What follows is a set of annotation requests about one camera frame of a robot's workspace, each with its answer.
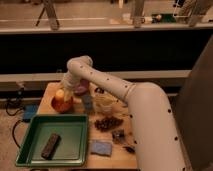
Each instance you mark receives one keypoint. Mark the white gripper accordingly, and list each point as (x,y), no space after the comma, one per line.
(68,83)

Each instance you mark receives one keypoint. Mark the yellow red apple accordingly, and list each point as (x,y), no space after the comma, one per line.
(59,96)

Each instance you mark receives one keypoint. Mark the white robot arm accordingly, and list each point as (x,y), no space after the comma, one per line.
(155,134)

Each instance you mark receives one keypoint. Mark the purple bowl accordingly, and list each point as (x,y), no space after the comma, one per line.
(81,88)

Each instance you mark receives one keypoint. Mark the red bowl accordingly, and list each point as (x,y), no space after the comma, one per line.
(61,106)

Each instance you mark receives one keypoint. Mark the blue can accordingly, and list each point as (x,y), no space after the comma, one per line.
(87,102)

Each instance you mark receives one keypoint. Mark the blue box on floor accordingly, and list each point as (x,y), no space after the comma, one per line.
(29,112)

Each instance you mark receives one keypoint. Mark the bunch of dark grapes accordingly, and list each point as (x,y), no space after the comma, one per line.
(107,123)

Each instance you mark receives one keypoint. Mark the dark rectangular block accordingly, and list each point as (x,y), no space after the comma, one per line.
(50,146)

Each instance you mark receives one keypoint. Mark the green plastic tray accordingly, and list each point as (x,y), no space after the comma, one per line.
(71,149)

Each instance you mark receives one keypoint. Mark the small dark metallic object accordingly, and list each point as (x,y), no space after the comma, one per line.
(118,136)

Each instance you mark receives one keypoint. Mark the blue sponge cloth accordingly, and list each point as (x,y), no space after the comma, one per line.
(101,148)

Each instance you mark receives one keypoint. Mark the small black object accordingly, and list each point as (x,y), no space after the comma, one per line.
(129,149)

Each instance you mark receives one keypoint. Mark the black ring object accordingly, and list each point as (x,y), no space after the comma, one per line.
(99,90)

